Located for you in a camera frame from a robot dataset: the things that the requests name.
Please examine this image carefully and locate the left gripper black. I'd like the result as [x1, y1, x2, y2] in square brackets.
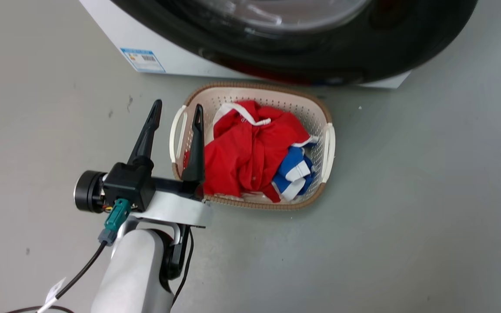
[73, 99, 212, 229]

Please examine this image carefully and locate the black round washing machine door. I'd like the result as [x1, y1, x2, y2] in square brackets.
[110, 0, 480, 86]

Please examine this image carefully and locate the white washing machine body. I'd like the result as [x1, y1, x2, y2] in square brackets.
[79, 0, 411, 90]

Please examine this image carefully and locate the red garment with white trim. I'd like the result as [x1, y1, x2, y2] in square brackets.
[184, 100, 319, 203]

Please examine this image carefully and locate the blue energy label sticker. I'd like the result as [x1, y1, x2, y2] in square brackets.
[120, 47, 167, 73]

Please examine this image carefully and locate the white cloth under garments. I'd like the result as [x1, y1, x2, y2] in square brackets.
[231, 190, 278, 204]

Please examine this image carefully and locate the blue and white garment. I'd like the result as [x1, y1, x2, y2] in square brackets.
[272, 146, 317, 202]

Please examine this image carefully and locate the beige perforated laundry basket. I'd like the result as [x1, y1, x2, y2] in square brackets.
[169, 81, 336, 212]

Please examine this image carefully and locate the teal cable connector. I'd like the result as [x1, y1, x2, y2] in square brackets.
[98, 198, 132, 246]

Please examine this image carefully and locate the thin black cable with tag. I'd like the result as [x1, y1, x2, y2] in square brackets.
[3, 241, 108, 313]

